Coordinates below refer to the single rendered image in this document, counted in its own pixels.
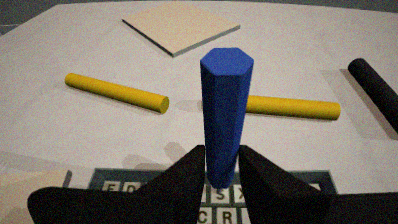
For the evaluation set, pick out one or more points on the blue hexagonal rod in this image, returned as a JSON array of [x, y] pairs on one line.
[[225, 82]]

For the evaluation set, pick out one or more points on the black cylinder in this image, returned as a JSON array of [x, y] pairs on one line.
[[377, 89]]

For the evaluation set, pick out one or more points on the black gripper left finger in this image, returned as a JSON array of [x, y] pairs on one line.
[[174, 197]]

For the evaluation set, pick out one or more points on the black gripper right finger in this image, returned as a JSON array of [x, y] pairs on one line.
[[274, 196]]

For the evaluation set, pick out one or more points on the yellow cylinder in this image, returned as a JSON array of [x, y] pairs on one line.
[[289, 107], [133, 96]]

